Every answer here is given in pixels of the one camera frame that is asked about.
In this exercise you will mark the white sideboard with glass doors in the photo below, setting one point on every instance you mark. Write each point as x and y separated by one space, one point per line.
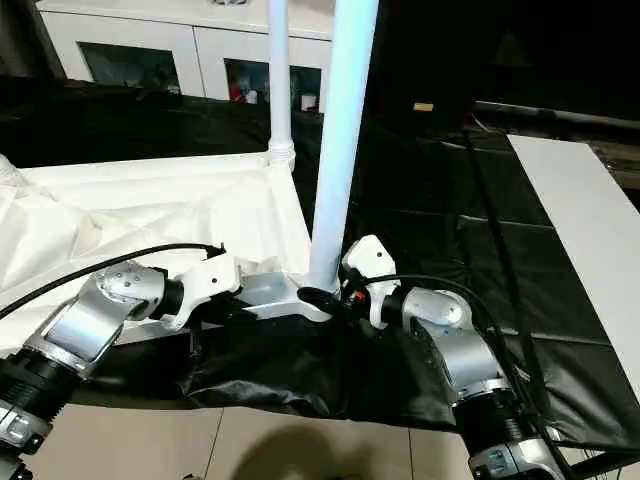
180 40

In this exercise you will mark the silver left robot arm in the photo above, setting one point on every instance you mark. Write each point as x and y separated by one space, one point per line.
80 330

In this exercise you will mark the white plastic table leg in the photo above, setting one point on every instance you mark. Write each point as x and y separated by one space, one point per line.
8 170
345 130
280 80

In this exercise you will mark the black cabinet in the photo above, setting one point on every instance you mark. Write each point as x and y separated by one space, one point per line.
520 50

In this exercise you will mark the shiny silver ornament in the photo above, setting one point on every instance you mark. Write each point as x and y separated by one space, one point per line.
228 2

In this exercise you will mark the small yellow label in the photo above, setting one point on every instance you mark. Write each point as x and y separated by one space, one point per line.
423 106

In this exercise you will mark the white plastic table top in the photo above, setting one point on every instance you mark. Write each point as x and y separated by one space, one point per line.
130 210

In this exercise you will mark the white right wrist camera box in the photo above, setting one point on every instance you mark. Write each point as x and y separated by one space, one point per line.
370 260

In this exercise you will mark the black mat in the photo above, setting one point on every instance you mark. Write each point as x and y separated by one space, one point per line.
450 200

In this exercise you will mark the grey curtain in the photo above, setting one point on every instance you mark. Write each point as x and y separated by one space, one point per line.
20 40

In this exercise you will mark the black metal table frame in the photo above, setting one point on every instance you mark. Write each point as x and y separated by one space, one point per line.
610 462

